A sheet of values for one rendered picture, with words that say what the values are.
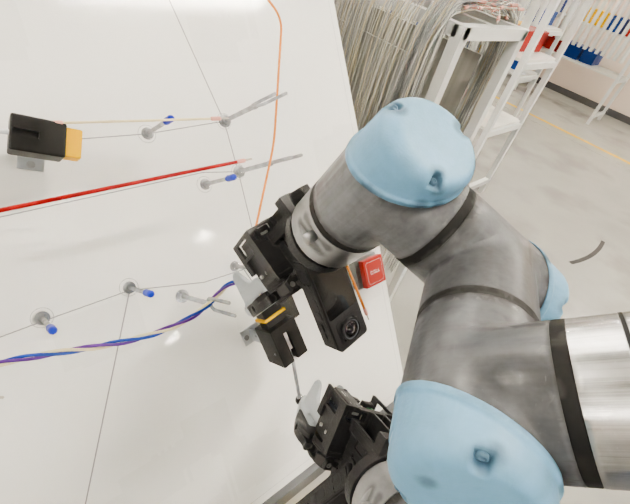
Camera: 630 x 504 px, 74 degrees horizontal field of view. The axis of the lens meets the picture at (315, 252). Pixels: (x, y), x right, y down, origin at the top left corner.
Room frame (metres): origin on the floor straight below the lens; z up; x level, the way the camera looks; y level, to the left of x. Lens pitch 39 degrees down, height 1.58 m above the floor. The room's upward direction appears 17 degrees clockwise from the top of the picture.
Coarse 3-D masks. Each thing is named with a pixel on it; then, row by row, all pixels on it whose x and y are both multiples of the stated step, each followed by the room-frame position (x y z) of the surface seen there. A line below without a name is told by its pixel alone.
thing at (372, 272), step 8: (376, 256) 0.59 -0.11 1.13; (360, 264) 0.56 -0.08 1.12; (368, 264) 0.57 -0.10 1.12; (376, 264) 0.58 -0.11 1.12; (360, 272) 0.56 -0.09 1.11; (368, 272) 0.56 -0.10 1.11; (376, 272) 0.57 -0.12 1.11; (384, 272) 0.58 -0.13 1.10; (368, 280) 0.55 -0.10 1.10; (376, 280) 0.56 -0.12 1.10; (384, 280) 0.58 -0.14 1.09
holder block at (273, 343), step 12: (288, 324) 0.36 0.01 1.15; (264, 336) 0.35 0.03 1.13; (276, 336) 0.34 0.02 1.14; (288, 336) 0.36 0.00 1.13; (300, 336) 0.36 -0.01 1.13; (264, 348) 0.35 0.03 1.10; (276, 348) 0.33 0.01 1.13; (288, 348) 0.34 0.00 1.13; (300, 348) 0.35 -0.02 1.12; (276, 360) 0.34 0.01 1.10; (288, 360) 0.33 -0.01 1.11
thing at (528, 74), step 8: (576, 0) 5.36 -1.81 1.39; (576, 8) 5.35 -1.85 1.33; (568, 16) 5.36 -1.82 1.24; (552, 32) 5.11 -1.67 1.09; (560, 32) 5.29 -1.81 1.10; (552, 48) 5.35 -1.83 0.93; (512, 72) 5.00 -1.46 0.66; (528, 72) 5.25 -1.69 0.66; (536, 72) 5.36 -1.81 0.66; (520, 80) 4.98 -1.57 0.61; (536, 80) 5.36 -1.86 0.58; (528, 88) 5.36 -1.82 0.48; (520, 104) 5.35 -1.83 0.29
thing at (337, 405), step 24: (336, 408) 0.27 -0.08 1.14; (360, 408) 0.26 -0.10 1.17; (384, 408) 0.29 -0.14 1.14; (336, 432) 0.24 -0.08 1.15; (360, 432) 0.24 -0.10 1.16; (384, 432) 0.23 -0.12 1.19; (312, 456) 0.23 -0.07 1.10; (336, 456) 0.23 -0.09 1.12; (360, 456) 0.22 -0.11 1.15; (384, 456) 0.21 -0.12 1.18
